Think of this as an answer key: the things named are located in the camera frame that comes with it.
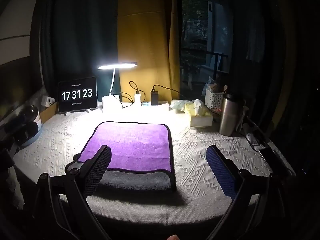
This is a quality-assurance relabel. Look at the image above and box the plastic bag packet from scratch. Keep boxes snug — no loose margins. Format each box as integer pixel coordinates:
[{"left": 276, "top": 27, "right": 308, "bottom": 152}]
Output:
[{"left": 170, "top": 99, "right": 194, "bottom": 111}]

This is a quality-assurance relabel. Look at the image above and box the steel bowl on cup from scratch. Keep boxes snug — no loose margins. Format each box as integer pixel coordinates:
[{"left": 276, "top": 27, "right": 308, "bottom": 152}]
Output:
[{"left": 15, "top": 105, "right": 42, "bottom": 147}]

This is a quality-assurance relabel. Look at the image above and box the white desk lamp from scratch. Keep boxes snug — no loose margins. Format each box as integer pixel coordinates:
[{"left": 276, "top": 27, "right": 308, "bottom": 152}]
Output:
[{"left": 98, "top": 62, "right": 138, "bottom": 114}]

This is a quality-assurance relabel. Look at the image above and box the yellow curtain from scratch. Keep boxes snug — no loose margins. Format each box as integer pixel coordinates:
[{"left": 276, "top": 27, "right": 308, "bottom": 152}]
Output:
[{"left": 117, "top": 0, "right": 180, "bottom": 102}]

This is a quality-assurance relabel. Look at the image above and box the white power strip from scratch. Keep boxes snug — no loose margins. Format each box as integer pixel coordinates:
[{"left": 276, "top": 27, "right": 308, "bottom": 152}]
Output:
[{"left": 130, "top": 101, "right": 171, "bottom": 111}]

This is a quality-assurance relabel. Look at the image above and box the black charger cable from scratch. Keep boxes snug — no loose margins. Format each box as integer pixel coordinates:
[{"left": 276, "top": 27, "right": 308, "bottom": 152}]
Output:
[{"left": 109, "top": 80, "right": 146, "bottom": 108}]

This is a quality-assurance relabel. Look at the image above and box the black adapter cable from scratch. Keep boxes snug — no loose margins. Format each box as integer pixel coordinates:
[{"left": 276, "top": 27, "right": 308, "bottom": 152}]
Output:
[{"left": 152, "top": 84, "right": 186, "bottom": 98}]

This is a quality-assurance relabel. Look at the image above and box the person's hand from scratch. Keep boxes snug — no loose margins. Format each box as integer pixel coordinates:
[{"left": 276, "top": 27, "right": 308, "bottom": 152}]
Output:
[{"left": 167, "top": 235, "right": 180, "bottom": 240}]

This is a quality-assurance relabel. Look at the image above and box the purple and grey towel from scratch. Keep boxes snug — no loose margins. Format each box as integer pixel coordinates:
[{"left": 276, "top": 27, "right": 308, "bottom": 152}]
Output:
[{"left": 80, "top": 121, "right": 176, "bottom": 191}]

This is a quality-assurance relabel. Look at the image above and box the yellow tissue box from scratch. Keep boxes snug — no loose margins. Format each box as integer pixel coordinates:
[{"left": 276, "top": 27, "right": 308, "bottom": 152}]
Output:
[{"left": 184, "top": 99, "right": 213, "bottom": 128}]

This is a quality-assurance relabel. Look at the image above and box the cardboard box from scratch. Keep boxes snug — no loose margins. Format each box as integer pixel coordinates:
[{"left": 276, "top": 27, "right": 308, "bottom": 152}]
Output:
[{"left": 40, "top": 102, "right": 57, "bottom": 124}]

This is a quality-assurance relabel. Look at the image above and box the black power adapter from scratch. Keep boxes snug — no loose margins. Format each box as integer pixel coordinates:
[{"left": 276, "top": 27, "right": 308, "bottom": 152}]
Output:
[{"left": 150, "top": 88, "right": 159, "bottom": 106}]

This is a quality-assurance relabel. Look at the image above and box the white USB charger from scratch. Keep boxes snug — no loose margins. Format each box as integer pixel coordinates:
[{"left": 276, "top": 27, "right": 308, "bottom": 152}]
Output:
[{"left": 134, "top": 90, "right": 141, "bottom": 107}]

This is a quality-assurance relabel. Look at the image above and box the white plastic basket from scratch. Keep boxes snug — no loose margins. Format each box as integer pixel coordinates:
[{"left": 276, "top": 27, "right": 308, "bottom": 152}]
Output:
[{"left": 204, "top": 89, "right": 223, "bottom": 113}]

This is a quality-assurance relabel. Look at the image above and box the dark teal curtain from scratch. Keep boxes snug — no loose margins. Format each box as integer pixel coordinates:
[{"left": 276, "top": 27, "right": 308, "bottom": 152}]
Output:
[{"left": 36, "top": 0, "right": 120, "bottom": 98}]

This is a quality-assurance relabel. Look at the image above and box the white textured tablecloth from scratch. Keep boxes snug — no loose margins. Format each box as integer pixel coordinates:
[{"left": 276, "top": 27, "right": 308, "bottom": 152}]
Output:
[{"left": 14, "top": 105, "right": 271, "bottom": 225}]

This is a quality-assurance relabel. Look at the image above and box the tablet showing clock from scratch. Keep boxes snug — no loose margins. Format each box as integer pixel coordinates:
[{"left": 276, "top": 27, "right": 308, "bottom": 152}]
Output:
[{"left": 57, "top": 77, "right": 98, "bottom": 113}]

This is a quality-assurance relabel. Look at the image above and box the stainless steel tumbler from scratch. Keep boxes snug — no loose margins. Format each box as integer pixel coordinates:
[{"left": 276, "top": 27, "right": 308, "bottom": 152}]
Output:
[{"left": 219, "top": 94, "right": 240, "bottom": 137}]

